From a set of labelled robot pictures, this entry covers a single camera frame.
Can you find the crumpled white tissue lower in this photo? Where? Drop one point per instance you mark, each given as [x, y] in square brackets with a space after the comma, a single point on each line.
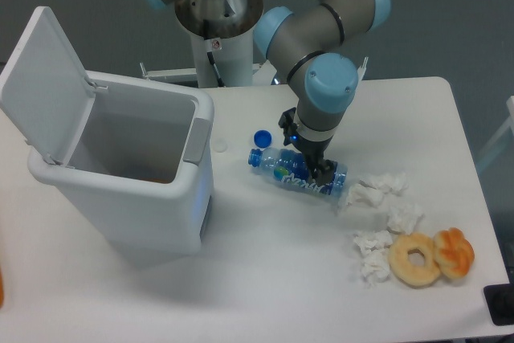
[374, 248]

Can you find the orange glazed twisted bun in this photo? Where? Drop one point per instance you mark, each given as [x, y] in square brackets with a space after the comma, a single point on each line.
[453, 253]

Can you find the plain ring doughnut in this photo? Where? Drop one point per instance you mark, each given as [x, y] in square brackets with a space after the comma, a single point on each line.
[411, 259]

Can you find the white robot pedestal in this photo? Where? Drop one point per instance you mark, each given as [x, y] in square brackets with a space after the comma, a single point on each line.
[224, 32]

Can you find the white trash bin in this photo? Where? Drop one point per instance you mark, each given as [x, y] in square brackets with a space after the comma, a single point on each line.
[141, 173]

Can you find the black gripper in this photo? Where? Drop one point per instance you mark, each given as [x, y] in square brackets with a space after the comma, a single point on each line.
[311, 144]

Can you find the white trash bin lid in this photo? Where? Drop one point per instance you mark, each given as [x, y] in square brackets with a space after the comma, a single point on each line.
[45, 90]

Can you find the white frame at right edge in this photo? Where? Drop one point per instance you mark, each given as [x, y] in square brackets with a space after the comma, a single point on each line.
[498, 142]

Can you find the crumpled white tissue middle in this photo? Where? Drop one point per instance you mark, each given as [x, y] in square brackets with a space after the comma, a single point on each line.
[403, 219]

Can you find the crumpled white tissue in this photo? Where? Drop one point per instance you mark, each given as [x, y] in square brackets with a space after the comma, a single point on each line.
[403, 219]
[374, 248]
[371, 190]

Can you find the blue label plastic bottle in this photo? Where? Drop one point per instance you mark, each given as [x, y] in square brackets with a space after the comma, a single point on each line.
[287, 169]

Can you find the blue bottle cap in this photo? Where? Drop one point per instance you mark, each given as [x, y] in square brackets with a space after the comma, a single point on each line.
[262, 138]

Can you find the crumpled white tissue upper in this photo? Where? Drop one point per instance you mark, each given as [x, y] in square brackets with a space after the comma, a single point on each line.
[371, 190]

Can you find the black device at edge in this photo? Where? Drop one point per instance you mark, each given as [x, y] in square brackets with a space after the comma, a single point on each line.
[499, 299]

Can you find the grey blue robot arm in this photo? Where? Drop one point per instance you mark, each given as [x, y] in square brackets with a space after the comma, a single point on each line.
[329, 83]

